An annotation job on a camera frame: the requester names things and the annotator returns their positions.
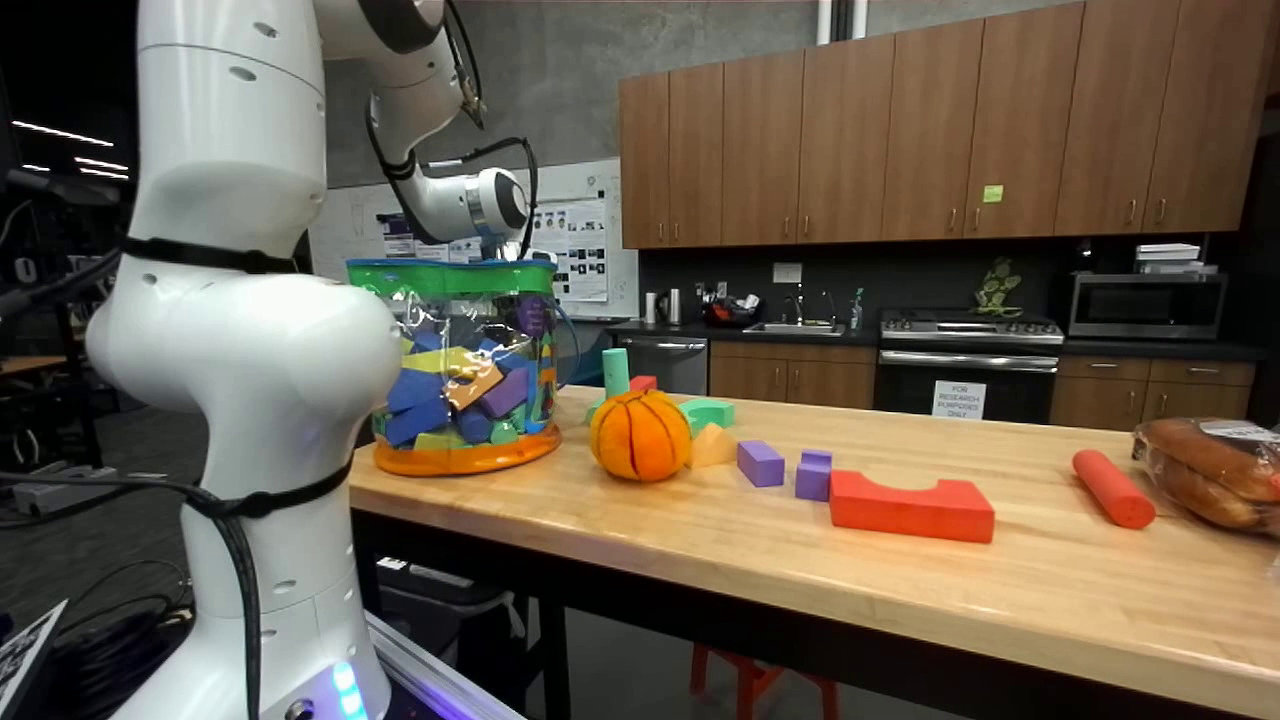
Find white ceiling pipes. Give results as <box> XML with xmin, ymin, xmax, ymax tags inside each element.
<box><xmin>811</xmin><ymin>0</ymin><xmax>874</xmax><ymax>46</ymax></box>

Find blue bagged foam block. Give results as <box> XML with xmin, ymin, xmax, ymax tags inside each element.
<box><xmin>382</xmin><ymin>364</ymin><xmax>458</xmax><ymax>450</ymax></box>

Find orange plush basketball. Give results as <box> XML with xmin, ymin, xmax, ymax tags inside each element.
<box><xmin>589</xmin><ymin>384</ymin><xmax>698</xmax><ymax>489</ymax></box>

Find steel countertop canisters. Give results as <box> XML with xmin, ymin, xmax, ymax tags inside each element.
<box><xmin>640</xmin><ymin>282</ymin><xmax>685</xmax><ymax>331</ymax></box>

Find brown wooden wall cabinets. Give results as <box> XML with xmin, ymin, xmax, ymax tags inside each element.
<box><xmin>618</xmin><ymin>0</ymin><xmax>1276</xmax><ymax>250</ymax></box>

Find red arch foam block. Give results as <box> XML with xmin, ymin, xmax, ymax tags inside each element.
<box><xmin>828</xmin><ymin>469</ymin><xmax>1000</xmax><ymax>549</ymax></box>

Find stack of white plates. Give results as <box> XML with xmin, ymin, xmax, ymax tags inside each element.
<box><xmin>1134</xmin><ymin>238</ymin><xmax>1208</xmax><ymax>277</ymax></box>

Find green plant decoration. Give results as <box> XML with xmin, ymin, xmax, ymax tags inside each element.
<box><xmin>973</xmin><ymin>255</ymin><xmax>1027</xmax><ymax>320</ymax></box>

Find steel kitchen stove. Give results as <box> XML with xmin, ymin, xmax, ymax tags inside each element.
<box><xmin>874</xmin><ymin>308</ymin><xmax>1068</xmax><ymax>423</ymax></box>

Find brown wooden lower cabinet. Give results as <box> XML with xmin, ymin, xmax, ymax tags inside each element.
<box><xmin>709</xmin><ymin>336</ymin><xmax>880</xmax><ymax>410</ymax></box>
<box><xmin>1049</xmin><ymin>351</ymin><xmax>1261</xmax><ymax>432</ymax></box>

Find purple bagged foam block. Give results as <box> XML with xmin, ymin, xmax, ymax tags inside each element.
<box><xmin>477</xmin><ymin>360</ymin><xmax>542</xmax><ymax>423</ymax></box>

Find green cylinder foam block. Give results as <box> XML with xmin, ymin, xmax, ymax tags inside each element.
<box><xmin>602</xmin><ymin>345</ymin><xmax>637</xmax><ymax>405</ymax></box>

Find black table frame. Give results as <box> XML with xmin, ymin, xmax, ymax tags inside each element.
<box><xmin>352</xmin><ymin>510</ymin><xmax>1257</xmax><ymax>720</ymax></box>

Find yellow bagged foam block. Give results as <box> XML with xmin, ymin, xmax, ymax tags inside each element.
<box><xmin>398</xmin><ymin>345</ymin><xmax>484</xmax><ymax>384</ymax></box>

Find red-legged wooden stool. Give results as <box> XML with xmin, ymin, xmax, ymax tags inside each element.
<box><xmin>690</xmin><ymin>638</ymin><xmax>843</xmax><ymax>720</ymax></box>

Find flat green foam block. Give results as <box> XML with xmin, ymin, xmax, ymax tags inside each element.
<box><xmin>672</xmin><ymin>390</ymin><xmax>740</xmax><ymax>432</ymax></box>

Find white paper sign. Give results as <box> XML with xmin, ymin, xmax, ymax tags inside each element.
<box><xmin>930</xmin><ymin>376</ymin><xmax>991</xmax><ymax>423</ymax></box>

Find steel microwave oven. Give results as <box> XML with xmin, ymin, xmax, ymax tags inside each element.
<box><xmin>1064</xmin><ymin>266</ymin><xmax>1233</xmax><ymax>345</ymax></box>

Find tan bagged foam block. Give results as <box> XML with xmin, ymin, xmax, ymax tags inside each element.
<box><xmin>439</xmin><ymin>360</ymin><xmax>509</xmax><ymax>417</ymax></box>

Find black box under table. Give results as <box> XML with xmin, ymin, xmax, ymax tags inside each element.
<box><xmin>372</xmin><ymin>555</ymin><xmax>533</xmax><ymax>673</ymax></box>

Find bagged bread loaf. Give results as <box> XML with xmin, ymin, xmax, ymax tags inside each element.
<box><xmin>1134</xmin><ymin>417</ymin><xmax>1280</xmax><ymax>541</ymax></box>

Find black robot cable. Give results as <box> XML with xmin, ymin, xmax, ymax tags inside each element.
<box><xmin>0</xmin><ymin>457</ymin><xmax>355</xmax><ymax>720</ymax></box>

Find robot mounting base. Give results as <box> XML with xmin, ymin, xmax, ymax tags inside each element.
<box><xmin>284</xmin><ymin>610</ymin><xmax>533</xmax><ymax>720</ymax></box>

